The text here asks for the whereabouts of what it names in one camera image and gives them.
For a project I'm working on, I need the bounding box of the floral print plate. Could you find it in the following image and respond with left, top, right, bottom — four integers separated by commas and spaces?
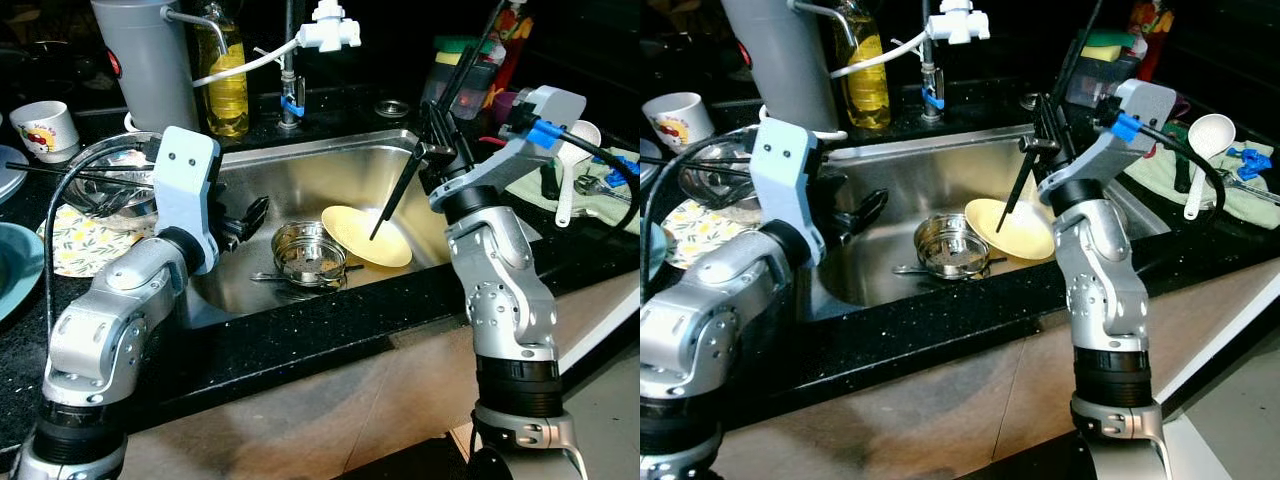
38, 200, 151, 279
660, 197, 751, 271

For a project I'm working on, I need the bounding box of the small steel pot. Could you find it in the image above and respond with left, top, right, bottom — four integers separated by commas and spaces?
270, 220, 351, 293
912, 213, 993, 281

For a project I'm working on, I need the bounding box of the grey cylindrical water filter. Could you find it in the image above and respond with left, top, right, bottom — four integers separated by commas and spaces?
720, 0, 839, 131
90, 0, 201, 134

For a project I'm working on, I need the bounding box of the clear plastic sponge holder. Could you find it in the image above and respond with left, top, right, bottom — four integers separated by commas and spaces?
422, 55, 501, 121
1065, 45, 1141, 109

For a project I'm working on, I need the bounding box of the yellow plate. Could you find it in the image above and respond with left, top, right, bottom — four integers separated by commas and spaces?
320, 205, 413, 269
963, 198, 1056, 263

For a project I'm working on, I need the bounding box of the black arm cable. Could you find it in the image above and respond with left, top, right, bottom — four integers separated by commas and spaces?
500, 105, 641, 216
640, 135, 761, 261
1095, 100, 1226, 226
42, 140, 161, 341

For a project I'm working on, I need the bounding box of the blue plastic clip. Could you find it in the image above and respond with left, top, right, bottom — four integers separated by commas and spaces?
600, 150, 641, 191
1225, 145, 1273, 183

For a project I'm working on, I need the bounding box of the yellow oil bottle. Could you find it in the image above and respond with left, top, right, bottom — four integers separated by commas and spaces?
835, 0, 893, 131
195, 0, 251, 139

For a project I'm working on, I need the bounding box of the white tap adapter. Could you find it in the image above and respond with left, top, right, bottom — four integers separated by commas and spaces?
925, 0, 993, 46
296, 0, 363, 53

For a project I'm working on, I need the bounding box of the light blue plate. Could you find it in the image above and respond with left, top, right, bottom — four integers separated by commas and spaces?
640, 222, 669, 286
0, 222, 46, 323

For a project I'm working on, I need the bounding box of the light green cloth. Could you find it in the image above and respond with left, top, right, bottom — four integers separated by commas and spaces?
1125, 140, 1280, 231
505, 150, 641, 231

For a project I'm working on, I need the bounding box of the steel faucet with blue valve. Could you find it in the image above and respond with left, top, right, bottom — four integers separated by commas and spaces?
920, 40, 946, 123
278, 0, 306, 131

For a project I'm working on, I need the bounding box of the black chopstick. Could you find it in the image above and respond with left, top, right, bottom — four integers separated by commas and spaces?
0, 163, 161, 191
640, 155, 761, 179
368, 0, 508, 243
995, 0, 1106, 238

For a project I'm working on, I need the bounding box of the white plastic ladle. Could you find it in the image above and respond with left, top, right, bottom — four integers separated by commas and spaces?
553, 120, 603, 229
1183, 113, 1238, 221

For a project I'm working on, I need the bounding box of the large steel bowl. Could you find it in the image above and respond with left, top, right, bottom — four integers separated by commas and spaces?
65, 135, 166, 221
678, 140, 766, 226

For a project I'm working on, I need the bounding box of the red packet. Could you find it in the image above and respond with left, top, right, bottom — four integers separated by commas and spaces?
1130, 0, 1173, 81
485, 0, 531, 101

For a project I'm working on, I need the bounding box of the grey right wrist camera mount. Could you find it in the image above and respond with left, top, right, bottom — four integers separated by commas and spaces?
430, 85, 589, 211
1038, 78, 1179, 196

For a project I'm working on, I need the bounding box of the white mug with cartoon print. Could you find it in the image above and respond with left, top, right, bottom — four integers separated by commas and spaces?
8, 100, 81, 164
642, 92, 716, 153

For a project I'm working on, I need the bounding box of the stainless steel sink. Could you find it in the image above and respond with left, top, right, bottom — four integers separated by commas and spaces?
815, 122, 1171, 309
185, 128, 546, 316

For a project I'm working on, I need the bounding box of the steel utensil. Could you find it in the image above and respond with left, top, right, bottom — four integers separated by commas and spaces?
575, 175, 641, 201
1215, 170, 1280, 206

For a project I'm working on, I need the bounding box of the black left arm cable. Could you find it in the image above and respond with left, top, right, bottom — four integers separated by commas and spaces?
42, 140, 161, 341
640, 135, 761, 261

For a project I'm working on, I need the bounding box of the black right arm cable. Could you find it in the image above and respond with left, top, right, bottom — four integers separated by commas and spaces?
500, 105, 641, 216
1095, 100, 1226, 226

